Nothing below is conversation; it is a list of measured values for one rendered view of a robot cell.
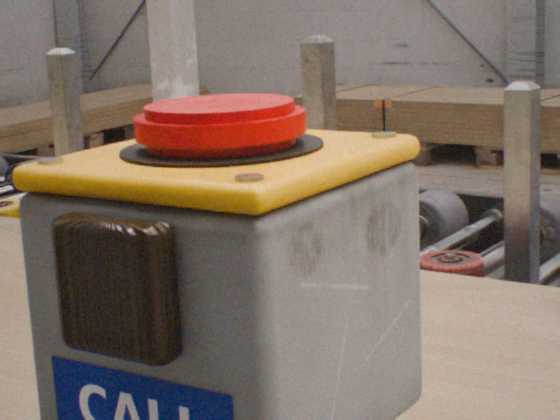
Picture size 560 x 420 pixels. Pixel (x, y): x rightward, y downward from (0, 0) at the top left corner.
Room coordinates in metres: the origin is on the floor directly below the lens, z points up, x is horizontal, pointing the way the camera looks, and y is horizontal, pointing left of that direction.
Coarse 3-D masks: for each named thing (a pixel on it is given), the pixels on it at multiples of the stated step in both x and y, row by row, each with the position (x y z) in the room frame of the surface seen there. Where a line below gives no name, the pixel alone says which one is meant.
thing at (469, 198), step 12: (12, 156) 2.63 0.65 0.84; (24, 156) 2.62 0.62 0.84; (36, 156) 2.61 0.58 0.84; (420, 192) 2.00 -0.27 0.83; (456, 192) 1.96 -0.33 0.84; (468, 192) 1.95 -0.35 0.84; (480, 192) 1.95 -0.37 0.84; (468, 204) 1.94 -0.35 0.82; (480, 204) 1.93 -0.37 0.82; (492, 204) 1.92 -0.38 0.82; (468, 216) 1.94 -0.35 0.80; (480, 216) 1.93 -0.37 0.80; (480, 240) 1.93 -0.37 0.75; (492, 240) 1.92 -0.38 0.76; (480, 252) 1.93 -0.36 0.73
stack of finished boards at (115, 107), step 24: (96, 96) 8.69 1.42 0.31; (120, 96) 8.60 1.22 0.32; (144, 96) 8.52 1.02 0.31; (0, 120) 7.47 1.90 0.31; (24, 120) 7.40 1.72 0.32; (48, 120) 7.52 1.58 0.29; (96, 120) 7.91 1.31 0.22; (120, 120) 8.13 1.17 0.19; (0, 144) 7.12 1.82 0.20; (24, 144) 7.30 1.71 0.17
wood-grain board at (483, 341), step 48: (0, 240) 1.50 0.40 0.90; (0, 288) 1.26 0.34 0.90; (432, 288) 1.17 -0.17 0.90; (480, 288) 1.16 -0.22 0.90; (528, 288) 1.15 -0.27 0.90; (0, 336) 1.08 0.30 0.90; (432, 336) 1.01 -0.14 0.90; (480, 336) 1.00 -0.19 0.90; (528, 336) 1.00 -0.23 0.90; (0, 384) 0.94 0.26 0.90; (432, 384) 0.89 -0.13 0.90; (480, 384) 0.88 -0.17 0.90; (528, 384) 0.88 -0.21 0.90
